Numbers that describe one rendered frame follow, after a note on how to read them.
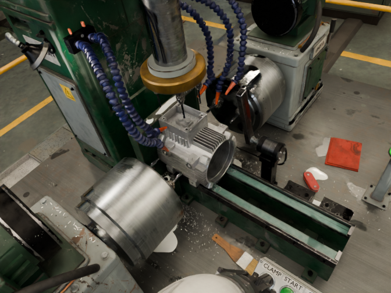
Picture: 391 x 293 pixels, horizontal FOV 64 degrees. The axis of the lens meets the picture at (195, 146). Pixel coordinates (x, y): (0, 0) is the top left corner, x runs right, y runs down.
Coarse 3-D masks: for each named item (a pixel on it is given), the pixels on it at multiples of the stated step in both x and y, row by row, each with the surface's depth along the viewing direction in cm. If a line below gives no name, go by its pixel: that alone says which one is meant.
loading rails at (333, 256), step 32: (192, 192) 114; (224, 192) 104; (256, 192) 106; (288, 192) 100; (224, 224) 107; (256, 224) 98; (288, 224) 106; (320, 224) 94; (352, 224) 90; (288, 256) 98; (320, 256) 86
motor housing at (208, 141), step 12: (204, 132) 98; (216, 132) 98; (192, 144) 98; (204, 144) 95; (216, 144) 94; (228, 144) 106; (180, 156) 98; (216, 156) 110; (228, 156) 108; (180, 168) 101; (204, 168) 95; (216, 168) 109; (204, 180) 98; (216, 180) 104
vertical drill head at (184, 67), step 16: (144, 0) 69; (160, 0) 68; (176, 0) 70; (144, 16) 72; (160, 16) 70; (176, 16) 72; (160, 32) 73; (176, 32) 74; (160, 48) 76; (176, 48) 77; (144, 64) 86; (160, 64) 80; (176, 64) 80; (192, 64) 81; (144, 80) 82; (160, 80) 80; (176, 80) 79; (192, 80) 80; (176, 96) 85
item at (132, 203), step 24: (120, 168) 85; (144, 168) 83; (96, 192) 80; (120, 192) 79; (144, 192) 80; (168, 192) 83; (96, 216) 76; (120, 216) 76; (144, 216) 78; (168, 216) 83; (120, 240) 76; (144, 240) 79
